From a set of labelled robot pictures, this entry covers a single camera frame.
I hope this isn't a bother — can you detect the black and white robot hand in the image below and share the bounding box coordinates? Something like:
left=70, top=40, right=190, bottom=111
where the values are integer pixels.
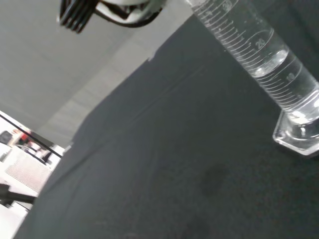
left=57, top=0, right=165, bottom=34

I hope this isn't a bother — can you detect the black bench cloth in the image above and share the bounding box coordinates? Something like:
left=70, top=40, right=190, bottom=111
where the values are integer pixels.
left=13, top=0, right=319, bottom=239

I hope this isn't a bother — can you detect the white perforated box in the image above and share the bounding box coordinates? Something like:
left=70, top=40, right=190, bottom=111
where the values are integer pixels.
left=0, top=143, right=61, bottom=198

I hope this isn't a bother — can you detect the black tripod leg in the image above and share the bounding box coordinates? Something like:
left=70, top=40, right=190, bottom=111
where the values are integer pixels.
left=0, top=183, right=36, bottom=208

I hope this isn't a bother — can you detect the thin black cable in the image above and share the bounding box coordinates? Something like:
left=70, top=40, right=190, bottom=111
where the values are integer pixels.
left=0, top=113, right=63, bottom=158

